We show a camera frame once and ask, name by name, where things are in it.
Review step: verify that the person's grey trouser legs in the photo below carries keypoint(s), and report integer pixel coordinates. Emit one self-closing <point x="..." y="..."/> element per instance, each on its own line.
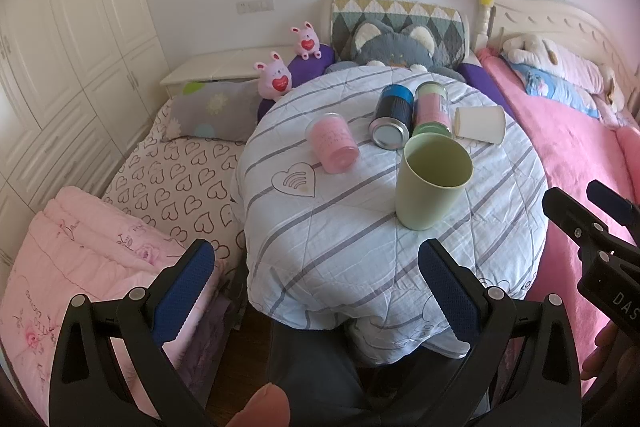
<point x="310" y="372"/>

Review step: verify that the folded pink floral quilt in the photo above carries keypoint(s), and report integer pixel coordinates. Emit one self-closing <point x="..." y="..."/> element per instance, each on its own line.
<point x="75" y="257"/>

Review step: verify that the cream bed headboard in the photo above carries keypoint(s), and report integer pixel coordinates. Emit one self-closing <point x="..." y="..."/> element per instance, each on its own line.
<point x="550" y="14"/>

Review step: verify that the grey cat cushion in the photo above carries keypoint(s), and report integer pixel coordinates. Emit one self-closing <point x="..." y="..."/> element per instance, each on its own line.
<point x="395" y="48"/>

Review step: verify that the green plastic cup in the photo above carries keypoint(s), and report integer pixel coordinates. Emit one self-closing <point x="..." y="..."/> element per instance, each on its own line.
<point x="432" y="187"/>

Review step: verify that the person's left hand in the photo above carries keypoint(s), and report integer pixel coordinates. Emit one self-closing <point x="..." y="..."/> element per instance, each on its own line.
<point x="262" y="409"/>

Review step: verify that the large pink bunny plush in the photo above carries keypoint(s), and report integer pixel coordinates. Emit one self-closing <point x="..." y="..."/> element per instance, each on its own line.
<point x="274" y="79"/>

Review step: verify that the pink and green can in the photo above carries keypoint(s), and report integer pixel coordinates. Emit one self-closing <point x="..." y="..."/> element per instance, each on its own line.
<point x="431" y="109"/>

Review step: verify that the white paper cup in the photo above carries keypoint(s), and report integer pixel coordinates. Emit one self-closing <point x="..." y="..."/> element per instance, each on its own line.
<point x="480" y="125"/>

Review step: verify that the purple cushion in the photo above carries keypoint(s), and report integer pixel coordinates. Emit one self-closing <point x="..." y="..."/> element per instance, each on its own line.
<point x="310" y="69"/>
<point x="472" y="75"/>

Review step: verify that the pink cup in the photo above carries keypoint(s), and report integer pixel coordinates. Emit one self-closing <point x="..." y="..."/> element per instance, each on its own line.
<point x="334" y="144"/>

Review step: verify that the white wall socket panel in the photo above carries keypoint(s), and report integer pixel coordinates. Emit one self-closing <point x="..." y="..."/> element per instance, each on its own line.
<point x="255" y="5"/>

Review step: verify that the white wardrobe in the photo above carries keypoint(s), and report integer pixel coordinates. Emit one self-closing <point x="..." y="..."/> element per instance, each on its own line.
<point x="75" y="7"/>

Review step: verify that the small pink bunny plush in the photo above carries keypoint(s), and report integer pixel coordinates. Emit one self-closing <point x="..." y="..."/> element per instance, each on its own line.
<point x="306" y="41"/>

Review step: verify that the blue cartoon pillow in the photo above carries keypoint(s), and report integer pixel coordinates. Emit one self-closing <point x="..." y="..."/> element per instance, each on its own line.
<point x="555" y="90"/>

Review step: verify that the diamond pattern pillow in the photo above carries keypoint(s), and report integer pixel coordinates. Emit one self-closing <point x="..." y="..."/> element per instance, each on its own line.
<point x="390" y="9"/>

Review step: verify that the person's right hand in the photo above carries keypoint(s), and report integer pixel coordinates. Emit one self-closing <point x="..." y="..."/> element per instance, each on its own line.
<point x="600" y="352"/>

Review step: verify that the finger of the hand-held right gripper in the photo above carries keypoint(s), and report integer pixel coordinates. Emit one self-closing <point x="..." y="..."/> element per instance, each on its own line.
<point x="567" y="214"/>
<point x="609" y="203"/>

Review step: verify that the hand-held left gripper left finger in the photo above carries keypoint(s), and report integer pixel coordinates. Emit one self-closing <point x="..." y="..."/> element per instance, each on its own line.
<point x="184" y="289"/>

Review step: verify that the white bedside cabinet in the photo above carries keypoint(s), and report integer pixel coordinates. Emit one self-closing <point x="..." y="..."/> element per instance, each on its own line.
<point x="215" y="64"/>

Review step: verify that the striped light blue quilt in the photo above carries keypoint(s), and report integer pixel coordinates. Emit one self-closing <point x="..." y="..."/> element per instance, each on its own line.
<point x="325" y="237"/>

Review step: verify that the white plush dog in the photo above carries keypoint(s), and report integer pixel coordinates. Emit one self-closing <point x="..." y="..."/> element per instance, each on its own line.
<point x="570" y="59"/>

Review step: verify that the grey flower print pillow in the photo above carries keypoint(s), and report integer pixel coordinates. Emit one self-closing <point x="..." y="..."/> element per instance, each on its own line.
<point x="215" y="107"/>

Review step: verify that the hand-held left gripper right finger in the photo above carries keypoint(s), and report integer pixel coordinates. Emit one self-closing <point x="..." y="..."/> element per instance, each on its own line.
<point x="447" y="297"/>

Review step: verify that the heart print bed sheet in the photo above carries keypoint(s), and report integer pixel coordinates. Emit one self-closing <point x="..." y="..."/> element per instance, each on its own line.
<point x="175" y="187"/>

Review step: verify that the pink bedspread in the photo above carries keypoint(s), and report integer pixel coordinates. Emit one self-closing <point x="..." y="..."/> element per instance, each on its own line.
<point x="565" y="152"/>

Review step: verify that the dark blue metal can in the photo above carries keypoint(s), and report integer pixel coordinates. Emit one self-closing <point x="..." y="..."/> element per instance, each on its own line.
<point x="392" y="114"/>

